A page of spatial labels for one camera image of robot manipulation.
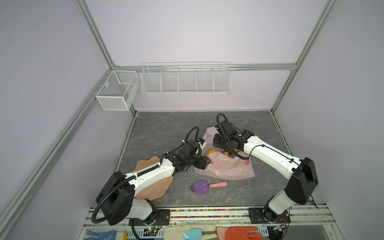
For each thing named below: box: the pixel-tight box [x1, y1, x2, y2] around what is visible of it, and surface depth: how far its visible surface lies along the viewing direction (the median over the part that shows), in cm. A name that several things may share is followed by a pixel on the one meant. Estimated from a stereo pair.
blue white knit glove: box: [84, 230, 118, 240], surface depth 70 cm
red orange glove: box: [216, 226, 264, 240], surface depth 70 cm
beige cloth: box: [163, 224, 217, 240], surface depth 71 cm
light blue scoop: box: [183, 228, 203, 240], surface depth 70 cm
